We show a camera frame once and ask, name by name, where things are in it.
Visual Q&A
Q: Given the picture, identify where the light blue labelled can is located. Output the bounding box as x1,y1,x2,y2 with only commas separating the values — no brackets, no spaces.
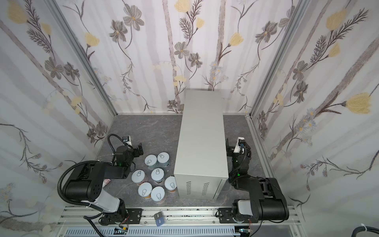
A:
145,154,158,170

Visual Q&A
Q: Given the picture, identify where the pink labelled can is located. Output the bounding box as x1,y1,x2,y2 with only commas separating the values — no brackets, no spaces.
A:
131,170,147,186

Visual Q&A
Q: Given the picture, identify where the yellow labelled can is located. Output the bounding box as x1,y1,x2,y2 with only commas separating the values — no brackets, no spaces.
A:
138,182,153,199

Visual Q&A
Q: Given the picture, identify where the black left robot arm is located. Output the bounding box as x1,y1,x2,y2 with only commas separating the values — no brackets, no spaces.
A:
57,133,144,226

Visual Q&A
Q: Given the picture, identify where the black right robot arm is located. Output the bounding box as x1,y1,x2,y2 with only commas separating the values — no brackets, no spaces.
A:
215,137,290,224

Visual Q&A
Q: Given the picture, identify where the grey metal cabinet counter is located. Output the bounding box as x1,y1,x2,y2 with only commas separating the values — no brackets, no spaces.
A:
174,90,229,200

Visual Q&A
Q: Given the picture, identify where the teal can near cabinet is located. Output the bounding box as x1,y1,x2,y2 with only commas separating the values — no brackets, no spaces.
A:
157,152,170,167

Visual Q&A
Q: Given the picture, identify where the small pink white bottle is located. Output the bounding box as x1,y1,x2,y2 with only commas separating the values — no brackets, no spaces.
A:
102,179,111,188

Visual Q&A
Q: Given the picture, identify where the teal can middle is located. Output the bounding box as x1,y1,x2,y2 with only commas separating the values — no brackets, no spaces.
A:
151,168,164,184

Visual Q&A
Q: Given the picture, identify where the orange can by cabinet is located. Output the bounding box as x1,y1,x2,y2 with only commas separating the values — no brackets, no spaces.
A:
164,176,177,193

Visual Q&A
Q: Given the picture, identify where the pink can front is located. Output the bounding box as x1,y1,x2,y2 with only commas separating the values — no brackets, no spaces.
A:
151,186,166,204

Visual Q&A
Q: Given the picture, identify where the small blue grey module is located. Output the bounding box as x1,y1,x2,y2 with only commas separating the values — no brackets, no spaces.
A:
154,211,165,227

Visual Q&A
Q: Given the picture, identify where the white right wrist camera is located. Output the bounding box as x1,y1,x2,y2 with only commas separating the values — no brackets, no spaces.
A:
234,137,245,154

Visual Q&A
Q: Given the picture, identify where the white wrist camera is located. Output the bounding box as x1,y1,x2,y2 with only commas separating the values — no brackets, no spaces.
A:
234,137,245,154
122,135,132,147

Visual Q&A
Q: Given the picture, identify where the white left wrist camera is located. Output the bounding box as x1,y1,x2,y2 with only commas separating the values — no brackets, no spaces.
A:
122,135,132,147

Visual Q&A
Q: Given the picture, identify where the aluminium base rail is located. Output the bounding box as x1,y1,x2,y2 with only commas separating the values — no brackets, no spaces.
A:
53,206,306,237

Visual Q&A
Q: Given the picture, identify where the white slotted cable duct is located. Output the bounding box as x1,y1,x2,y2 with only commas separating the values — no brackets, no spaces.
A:
64,226,240,237

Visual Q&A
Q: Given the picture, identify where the black corrugated cable corner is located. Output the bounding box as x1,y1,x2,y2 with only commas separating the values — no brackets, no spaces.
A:
351,223,379,237

